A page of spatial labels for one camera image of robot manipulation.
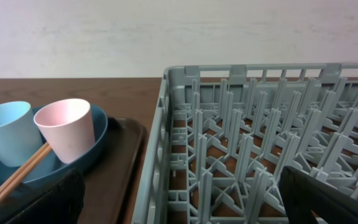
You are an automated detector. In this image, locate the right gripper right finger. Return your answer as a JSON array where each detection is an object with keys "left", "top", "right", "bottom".
[{"left": 278, "top": 166, "right": 358, "bottom": 224}]

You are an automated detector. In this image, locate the dark blue plate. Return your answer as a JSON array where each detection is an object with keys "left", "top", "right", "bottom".
[{"left": 0, "top": 103, "right": 109, "bottom": 195}]

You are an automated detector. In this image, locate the pink cup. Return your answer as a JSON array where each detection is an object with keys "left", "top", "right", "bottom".
[{"left": 34, "top": 98, "right": 96, "bottom": 164}]

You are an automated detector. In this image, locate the wooden chopstick right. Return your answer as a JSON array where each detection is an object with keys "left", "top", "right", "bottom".
[{"left": 0, "top": 146, "right": 53, "bottom": 215}]

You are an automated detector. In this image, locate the wooden chopstick left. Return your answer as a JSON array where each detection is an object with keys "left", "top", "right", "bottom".
[{"left": 0, "top": 142, "right": 50, "bottom": 210}]

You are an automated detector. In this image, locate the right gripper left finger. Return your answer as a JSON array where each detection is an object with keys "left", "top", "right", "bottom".
[{"left": 5, "top": 169, "right": 85, "bottom": 224}]

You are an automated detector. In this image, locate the light blue cup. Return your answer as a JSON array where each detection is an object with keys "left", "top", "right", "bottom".
[{"left": 0, "top": 101, "right": 43, "bottom": 167}]

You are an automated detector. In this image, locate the brown serving tray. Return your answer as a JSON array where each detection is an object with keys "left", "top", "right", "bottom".
[{"left": 0, "top": 116, "right": 147, "bottom": 224}]

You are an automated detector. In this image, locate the wooden chopstick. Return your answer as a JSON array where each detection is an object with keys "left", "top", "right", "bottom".
[
  {"left": 0, "top": 142, "right": 50, "bottom": 210},
  {"left": 0, "top": 146, "right": 53, "bottom": 215}
]

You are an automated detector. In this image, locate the grey dishwasher rack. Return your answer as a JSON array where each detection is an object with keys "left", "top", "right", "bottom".
[{"left": 132, "top": 63, "right": 358, "bottom": 223}]

